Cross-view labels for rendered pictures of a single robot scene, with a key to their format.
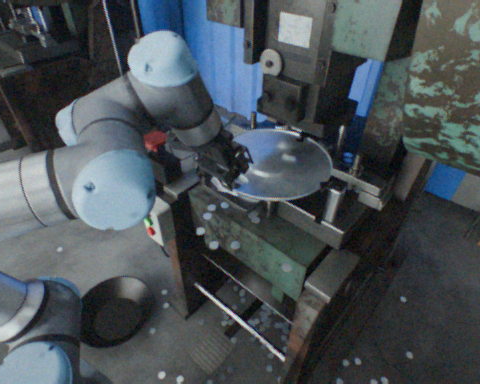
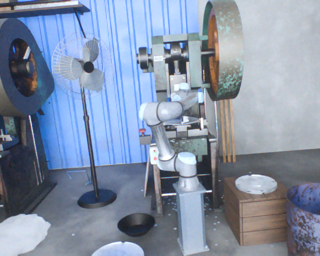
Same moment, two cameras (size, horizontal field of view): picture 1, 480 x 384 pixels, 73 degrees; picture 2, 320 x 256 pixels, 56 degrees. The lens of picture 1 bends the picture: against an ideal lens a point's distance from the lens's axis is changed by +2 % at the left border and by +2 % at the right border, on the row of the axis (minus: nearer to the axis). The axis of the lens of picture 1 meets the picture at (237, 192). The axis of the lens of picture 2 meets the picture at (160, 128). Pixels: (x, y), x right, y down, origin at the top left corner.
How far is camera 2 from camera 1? 2.05 m
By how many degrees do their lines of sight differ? 45
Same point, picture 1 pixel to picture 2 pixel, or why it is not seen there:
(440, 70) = (222, 76)
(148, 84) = (186, 89)
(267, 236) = (192, 138)
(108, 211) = (202, 98)
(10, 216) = (195, 99)
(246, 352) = not seen: hidden behind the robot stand
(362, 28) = (196, 82)
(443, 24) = (221, 72)
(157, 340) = (161, 225)
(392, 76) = not seen: hidden behind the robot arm
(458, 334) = not seen: hidden behind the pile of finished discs
